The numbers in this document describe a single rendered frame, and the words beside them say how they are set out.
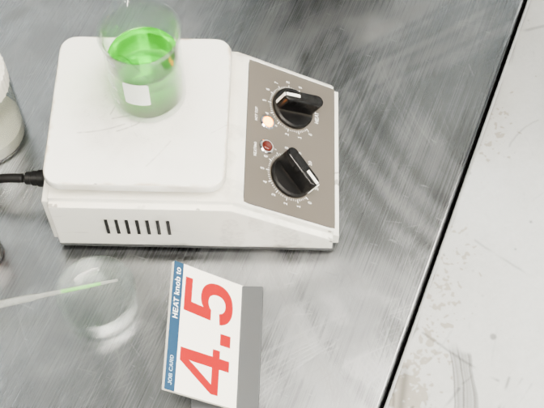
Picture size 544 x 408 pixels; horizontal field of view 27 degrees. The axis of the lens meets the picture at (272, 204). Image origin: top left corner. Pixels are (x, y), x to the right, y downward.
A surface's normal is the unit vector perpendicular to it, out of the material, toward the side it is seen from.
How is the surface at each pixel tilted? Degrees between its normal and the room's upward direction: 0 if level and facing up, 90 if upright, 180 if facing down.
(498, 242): 0
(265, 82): 30
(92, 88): 0
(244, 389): 0
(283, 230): 90
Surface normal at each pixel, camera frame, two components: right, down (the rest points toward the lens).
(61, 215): -0.02, 0.88
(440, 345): 0.00, -0.48
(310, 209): 0.50, -0.40
